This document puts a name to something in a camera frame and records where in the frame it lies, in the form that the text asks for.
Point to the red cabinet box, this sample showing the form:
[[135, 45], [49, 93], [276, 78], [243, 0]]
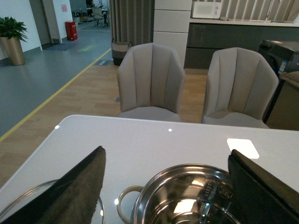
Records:
[[71, 30]]

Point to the right beige upholstered chair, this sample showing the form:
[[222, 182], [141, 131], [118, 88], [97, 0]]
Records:
[[239, 86]]

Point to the beige upholstered chair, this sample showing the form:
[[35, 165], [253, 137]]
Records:
[[150, 81], [239, 86]]

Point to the glass pot lid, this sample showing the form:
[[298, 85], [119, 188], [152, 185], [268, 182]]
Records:
[[31, 194]]

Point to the woven laundry basket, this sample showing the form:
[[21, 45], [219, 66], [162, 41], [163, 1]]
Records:
[[119, 50]]

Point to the grey kitchen counter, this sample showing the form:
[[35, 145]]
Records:
[[204, 38]]

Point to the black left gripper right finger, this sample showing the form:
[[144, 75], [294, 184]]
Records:
[[260, 197]]

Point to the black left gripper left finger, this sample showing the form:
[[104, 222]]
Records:
[[72, 199]]

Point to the stainless steel pot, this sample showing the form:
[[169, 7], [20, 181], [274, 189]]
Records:
[[183, 194]]

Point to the white pillar cabinet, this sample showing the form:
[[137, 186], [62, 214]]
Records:
[[171, 24]]

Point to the left beige upholstered chair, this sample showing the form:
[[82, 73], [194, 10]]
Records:
[[150, 81]]

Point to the green potted plant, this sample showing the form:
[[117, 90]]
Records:
[[11, 28]]

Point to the grey office chair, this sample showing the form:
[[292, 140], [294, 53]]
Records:
[[98, 16]]

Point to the blue floor mat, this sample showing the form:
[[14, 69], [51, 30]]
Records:
[[61, 47]]

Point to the gold plant pot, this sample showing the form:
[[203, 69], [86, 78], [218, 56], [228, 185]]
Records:
[[14, 50]]

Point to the white microwave oven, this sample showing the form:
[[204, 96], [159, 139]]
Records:
[[206, 10]]

